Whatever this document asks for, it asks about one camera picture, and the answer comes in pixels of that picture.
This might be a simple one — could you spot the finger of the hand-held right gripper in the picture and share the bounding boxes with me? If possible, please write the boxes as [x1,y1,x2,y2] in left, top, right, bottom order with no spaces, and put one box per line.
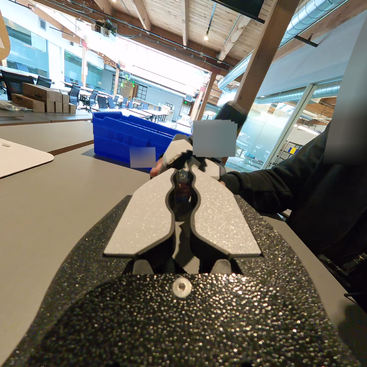
[200,156,227,182]
[158,134,194,175]

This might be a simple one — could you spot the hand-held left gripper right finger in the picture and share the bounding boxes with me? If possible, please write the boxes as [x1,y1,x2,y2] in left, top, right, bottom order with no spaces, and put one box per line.
[189,167,262,257]

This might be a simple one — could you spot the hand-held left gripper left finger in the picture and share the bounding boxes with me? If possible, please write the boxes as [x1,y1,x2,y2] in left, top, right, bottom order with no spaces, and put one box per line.
[103,169,177,257]

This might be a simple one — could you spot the blue plastic bin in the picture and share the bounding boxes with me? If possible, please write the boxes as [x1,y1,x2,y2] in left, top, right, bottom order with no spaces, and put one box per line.
[92,111,192,168]

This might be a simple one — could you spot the person's right hand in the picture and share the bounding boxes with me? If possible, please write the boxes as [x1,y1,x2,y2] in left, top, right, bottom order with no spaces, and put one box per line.
[149,156,192,202]

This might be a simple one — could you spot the wooden pillar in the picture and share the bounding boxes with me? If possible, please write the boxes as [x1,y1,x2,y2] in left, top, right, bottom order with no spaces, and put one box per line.
[195,72,217,121]
[234,0,300,109]

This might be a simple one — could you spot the rows of office chairs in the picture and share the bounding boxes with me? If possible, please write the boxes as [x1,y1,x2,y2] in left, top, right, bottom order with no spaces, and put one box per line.
[64,76,172,115]

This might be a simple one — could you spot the black hanging screen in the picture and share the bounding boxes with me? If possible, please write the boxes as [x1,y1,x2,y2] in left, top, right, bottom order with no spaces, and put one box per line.
[211,0,265,24]

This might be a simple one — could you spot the white rounded board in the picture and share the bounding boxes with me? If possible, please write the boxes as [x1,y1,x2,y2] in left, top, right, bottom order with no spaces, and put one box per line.
[0,138,54,179]

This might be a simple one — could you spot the white ceiling unit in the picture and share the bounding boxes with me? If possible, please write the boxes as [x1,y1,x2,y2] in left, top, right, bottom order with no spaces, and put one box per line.
[91,19,117,37]

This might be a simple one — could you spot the brown cardboard box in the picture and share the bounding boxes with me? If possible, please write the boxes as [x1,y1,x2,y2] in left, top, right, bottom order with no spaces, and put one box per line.
[11,83,77,114]

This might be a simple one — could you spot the clear plastic bag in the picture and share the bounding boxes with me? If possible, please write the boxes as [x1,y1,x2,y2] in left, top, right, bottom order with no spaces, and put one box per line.
[0,102,28,112]

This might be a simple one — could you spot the black desk monitor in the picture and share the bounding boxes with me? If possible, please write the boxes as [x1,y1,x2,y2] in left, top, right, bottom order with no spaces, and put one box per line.
[1,70,35,101]

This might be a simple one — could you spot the silver ventilation duct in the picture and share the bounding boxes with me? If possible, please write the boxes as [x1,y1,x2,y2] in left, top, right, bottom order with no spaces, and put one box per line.
[255,80,342,105]
[218,0,344,89]

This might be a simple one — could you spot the black strap with buckle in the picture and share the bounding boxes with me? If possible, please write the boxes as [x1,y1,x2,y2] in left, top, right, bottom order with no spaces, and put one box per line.
[318,252,367,288]

